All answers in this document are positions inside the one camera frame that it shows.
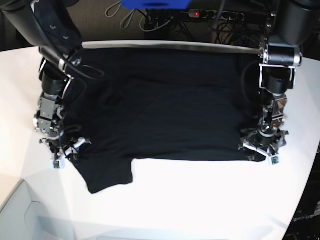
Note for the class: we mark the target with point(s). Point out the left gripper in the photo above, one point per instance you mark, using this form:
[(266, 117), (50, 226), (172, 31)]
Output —
[(266, 144)]

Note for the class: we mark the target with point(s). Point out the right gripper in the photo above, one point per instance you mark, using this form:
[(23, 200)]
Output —
[(60, 151)]

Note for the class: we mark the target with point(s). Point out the black t-shirt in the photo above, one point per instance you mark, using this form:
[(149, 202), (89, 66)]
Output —
[(160, 104)]

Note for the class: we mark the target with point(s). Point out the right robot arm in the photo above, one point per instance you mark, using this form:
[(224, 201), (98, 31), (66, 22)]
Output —
[(46, 24)]

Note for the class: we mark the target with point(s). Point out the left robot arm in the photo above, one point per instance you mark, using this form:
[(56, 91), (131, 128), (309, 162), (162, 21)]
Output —
[(281, 54)]

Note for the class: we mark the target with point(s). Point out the black power strip red light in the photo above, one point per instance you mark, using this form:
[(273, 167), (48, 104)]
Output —
[(212, 14)]

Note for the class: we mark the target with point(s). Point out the blue box overhead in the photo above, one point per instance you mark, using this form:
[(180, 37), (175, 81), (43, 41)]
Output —
[(156, 4)]

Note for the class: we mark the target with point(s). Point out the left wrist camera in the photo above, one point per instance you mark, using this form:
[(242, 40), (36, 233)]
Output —
[(273, 160)]

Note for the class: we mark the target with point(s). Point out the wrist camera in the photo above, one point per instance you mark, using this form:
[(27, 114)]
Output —
[(273, 160), (57, 164)]

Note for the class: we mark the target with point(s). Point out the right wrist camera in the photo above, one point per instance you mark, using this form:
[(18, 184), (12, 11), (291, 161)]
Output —
[(57, 164)]

